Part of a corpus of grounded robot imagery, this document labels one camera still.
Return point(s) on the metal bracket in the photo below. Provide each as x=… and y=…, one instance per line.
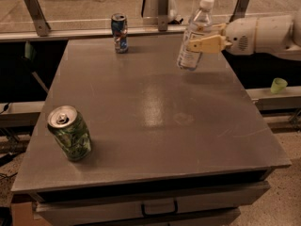
x=37, y=16
x=162, y=15
x=239, y=10

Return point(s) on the middle metal bracket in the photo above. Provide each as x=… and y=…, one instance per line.
x=162, y=15

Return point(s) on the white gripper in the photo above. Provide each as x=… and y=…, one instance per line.
x=241, y=37

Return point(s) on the metal rail behind table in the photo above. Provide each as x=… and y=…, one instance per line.
x=81, y=34

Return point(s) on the grey drawer with black handle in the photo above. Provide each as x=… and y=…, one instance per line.
x=211, y=206

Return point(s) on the small green cup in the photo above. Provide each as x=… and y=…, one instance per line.
x=278, y=85

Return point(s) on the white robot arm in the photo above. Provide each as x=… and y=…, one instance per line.
x=279, y=36

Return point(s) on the left metal bracket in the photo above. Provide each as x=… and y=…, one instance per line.
x=37, y=16

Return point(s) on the right metal bracket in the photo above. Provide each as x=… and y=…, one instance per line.
x=239, y=10

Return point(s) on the green soda can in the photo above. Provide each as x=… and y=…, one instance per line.
x=68, y=127

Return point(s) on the clear plastic water bottle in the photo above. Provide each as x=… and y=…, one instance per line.
x=200, y=25

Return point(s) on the blue redbull can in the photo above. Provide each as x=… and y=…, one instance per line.
x=119, y=32

